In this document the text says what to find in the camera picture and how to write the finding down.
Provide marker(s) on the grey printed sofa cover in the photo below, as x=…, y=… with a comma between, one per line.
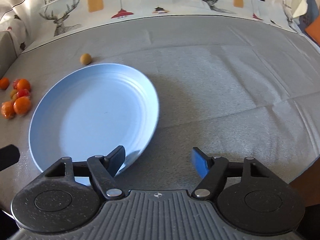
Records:
x=235, y=78

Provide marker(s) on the brown longan fruit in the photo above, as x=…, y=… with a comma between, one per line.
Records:
x=14, y=97
x=85, y=59
x=13, y=92

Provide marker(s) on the orange mandarin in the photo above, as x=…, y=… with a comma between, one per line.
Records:
x=22, y=105
x=4, y=83
x=7, y=110
x=23, y=84

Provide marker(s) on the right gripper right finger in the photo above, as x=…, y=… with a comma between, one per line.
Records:
x=214, y=172

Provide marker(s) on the light blue plate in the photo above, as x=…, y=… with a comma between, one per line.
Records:
x=92, y=111

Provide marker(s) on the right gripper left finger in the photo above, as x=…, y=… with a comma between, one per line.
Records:
x=86, y=180

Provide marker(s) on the red fruit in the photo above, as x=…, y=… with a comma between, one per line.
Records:
x=14, y=84
x=23, y=93

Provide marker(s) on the orange cushion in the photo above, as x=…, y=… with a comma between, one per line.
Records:
x=313, y=30

